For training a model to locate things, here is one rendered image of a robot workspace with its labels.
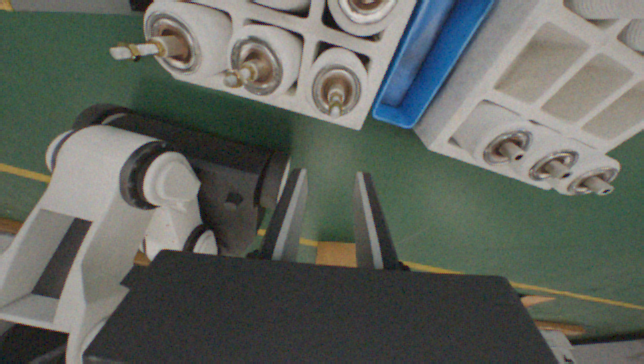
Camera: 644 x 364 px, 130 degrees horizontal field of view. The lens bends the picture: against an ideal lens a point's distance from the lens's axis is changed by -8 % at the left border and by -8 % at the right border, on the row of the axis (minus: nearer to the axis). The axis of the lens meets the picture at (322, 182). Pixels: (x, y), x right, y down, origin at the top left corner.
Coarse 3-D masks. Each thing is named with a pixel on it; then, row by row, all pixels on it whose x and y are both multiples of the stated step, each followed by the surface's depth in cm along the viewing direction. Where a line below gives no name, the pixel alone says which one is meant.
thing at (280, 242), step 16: (304, 176) 9; (288, 192) 8; (304, 192) 10; (288, 208) 7; (304, 208) 10; (272, 224) 7; (288, 224) 7; (272, 240) 6; (288, 240) 7; (256, 256) 6; (272, 256) 6; (288, 256) 7
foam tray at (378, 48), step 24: (168, 0) 25; (192, 0) 25; (216, 0) 24; (240, 0) 24; (312, 0) 24; (408, 0) 23; (240, 24) 26; (264, 24) 34; (288, 24) 26; (312, 24) 26; (336, 24) 34; (312, 48) 28; (360, 48) 27; (384, 48) 27; (384, 72) 29; (288, 96) 33; (360, 120) 35
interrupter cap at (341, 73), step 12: (324, 72) 24; (336, 72) 24; (348, 72) 24; (312, 84) 25; (324, 84) 25; (348, 84) 25; (360, 84) 24; (312, 96) 26; (324, 96) 26; (348, 96) 26; (360, 96) 25; (324, 108) 27; (348, 108) 27
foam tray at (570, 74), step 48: (528, 0) 23; (480, 48) 30; (528, 48) 33; (576, 48) 26; (624, 48) 23; (480, 96) 30; (528, 96) 31; (576, 96) 32; (624, 96) 32; (432, 144) 38
